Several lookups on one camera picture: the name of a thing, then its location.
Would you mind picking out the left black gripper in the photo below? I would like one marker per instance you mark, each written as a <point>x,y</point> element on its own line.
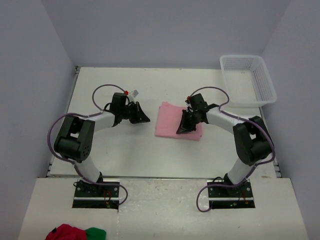
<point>139,116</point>

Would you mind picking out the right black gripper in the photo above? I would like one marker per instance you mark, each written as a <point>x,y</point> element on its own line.
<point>184,126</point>

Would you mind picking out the pink t shirt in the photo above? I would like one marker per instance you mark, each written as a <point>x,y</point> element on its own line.
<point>168,121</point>

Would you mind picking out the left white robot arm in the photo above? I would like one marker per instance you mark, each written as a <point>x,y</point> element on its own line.
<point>74,140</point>

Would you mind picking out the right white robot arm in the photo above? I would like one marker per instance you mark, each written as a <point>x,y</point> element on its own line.
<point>251,138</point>

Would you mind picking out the white plastic basket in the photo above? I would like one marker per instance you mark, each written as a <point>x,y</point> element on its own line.
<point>247,81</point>

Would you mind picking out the green folded t shirt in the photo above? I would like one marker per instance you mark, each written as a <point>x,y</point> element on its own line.
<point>94,233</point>

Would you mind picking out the red folded t shirt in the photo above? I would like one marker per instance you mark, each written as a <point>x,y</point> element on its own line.
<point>66,232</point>

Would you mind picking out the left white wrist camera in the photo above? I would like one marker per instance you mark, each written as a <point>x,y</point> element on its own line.
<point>131,95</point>

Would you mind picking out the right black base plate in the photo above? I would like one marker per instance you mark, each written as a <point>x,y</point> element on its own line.
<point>231,198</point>

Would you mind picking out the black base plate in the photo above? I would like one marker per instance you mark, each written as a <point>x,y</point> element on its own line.
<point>231,198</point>
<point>91,196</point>

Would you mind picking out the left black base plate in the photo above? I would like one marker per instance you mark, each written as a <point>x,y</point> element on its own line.
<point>91,196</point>

